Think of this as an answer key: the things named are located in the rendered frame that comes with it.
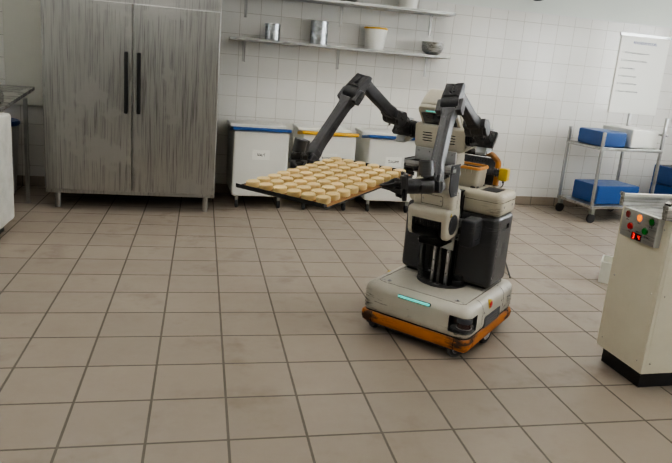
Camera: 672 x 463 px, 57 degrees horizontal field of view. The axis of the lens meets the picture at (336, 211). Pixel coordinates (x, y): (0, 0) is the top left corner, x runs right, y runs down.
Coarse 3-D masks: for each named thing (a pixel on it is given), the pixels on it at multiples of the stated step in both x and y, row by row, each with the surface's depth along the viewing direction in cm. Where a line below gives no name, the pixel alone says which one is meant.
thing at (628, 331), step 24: (624, 240) 309; (624, 264) 308; (648, 264) 293; (624, 288) 308; (648, 288) 292; (624, 312) 307; (648, 312) 292; (600, 336) 324; (624, 336) 307; (648, 336) 292; (624, 360) 307; (648, 360) 295; (648, 384) 303
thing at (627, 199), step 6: (624, 192) 304; (624, 198) 305; (630, 198) 306; (636, 198) 307; (642, 198) 308; (648, 198) 309; (654, 198) 310; (660, 198) 310; (666, 198) 311; (624, 204) 306; (630, 204) 307; (636, 204) 308; (642, 204) 309; (648, 204) 310; (654, 204) 310; (660, 204) 311
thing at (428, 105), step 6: (432, 90) 305; (438, 90) 304; (426, 96) 304; (432, 96) 303; (438, 96) 301; (426, 102) 302; (432, 102) 300; (420, 108) 302; (426, 108) 300; (432, 108) 298; (420, 114) 306; (426, 114) 304; (432, 114) 302; (426, 120) 308; (432, 120) 305; (438, 120) 303; (456, 120) 296; (462, 120) 299; (456, 126) 300
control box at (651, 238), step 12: (624, 216) 305; (636, 216) 297; (648, 216) 289; (624, 228) 305; (636, 228) 297; (648, 228) 289; (660, 228) 284; (636, 240) 296; (648, 240) 289; (660, 240) 286
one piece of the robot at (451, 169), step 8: (416, 152) 312; (424, 152) 310; (448, 152) 302; (456, 152) 300; (408, 160) 306; (416, 160) 306; (448, 160) 303; (408, 168) 313; (416, 168) 317; (448, 168) 294; (456, 168) 299; (456, 176) 301; (456, 184) 303; (456, 192) 305
